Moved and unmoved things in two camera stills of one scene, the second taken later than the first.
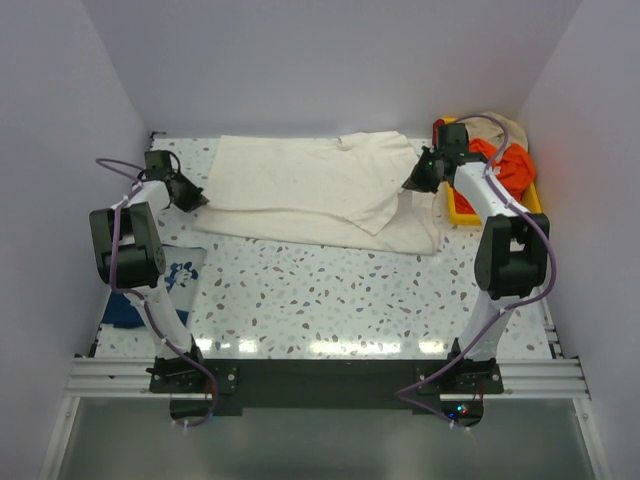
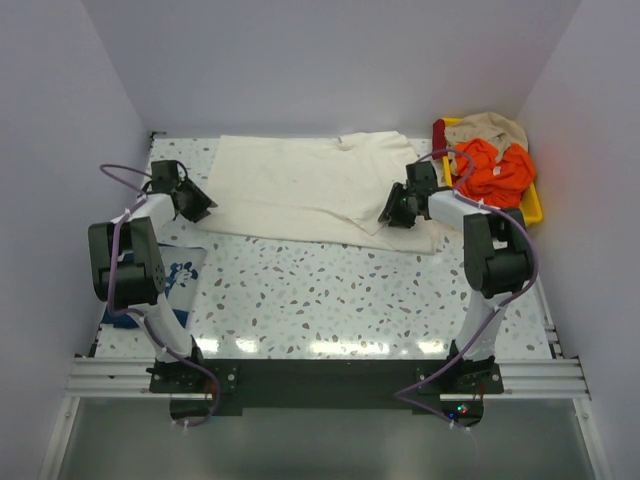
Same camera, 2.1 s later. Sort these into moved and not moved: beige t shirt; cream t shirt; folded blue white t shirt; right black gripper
Moved: right black gripper
Not moved: folded blue white t shirt; cream t shirt; beige t shirt
